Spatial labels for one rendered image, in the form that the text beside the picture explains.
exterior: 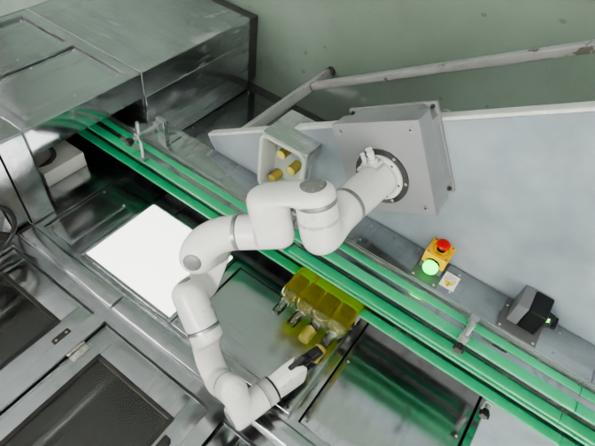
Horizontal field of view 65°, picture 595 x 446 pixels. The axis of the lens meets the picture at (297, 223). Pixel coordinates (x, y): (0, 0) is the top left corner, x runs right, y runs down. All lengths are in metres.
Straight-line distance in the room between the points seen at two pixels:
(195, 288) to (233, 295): 0.46
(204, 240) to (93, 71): 1.09
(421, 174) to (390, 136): 0.12
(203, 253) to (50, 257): 0.84
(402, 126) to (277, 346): 0.79
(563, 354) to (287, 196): 0.87
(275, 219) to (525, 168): 0.60
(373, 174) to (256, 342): 0.68
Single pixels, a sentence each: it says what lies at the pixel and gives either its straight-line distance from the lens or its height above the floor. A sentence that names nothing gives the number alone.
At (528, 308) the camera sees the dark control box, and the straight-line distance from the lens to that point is 1.40.
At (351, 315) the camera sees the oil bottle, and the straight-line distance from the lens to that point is 1.44.
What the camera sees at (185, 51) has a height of 0.52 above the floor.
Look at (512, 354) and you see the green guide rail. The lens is 1.43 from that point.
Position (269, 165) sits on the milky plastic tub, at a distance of 1.60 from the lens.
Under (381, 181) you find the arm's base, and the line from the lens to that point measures 1.17.
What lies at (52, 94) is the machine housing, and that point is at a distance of 1.92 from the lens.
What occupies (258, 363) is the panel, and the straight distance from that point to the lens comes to 1.51.
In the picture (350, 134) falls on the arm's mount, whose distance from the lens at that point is 1.25.
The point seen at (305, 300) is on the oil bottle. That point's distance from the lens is 1.45.
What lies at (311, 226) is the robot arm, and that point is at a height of 1.17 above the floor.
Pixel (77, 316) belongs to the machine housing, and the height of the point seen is 1.47.
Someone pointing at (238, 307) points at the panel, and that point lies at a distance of 1.60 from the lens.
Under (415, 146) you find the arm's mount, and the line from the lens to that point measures 1.16.
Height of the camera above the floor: 1.78
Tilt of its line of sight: 36 degrees down
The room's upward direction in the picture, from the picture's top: 135 degrees counter-clockwise
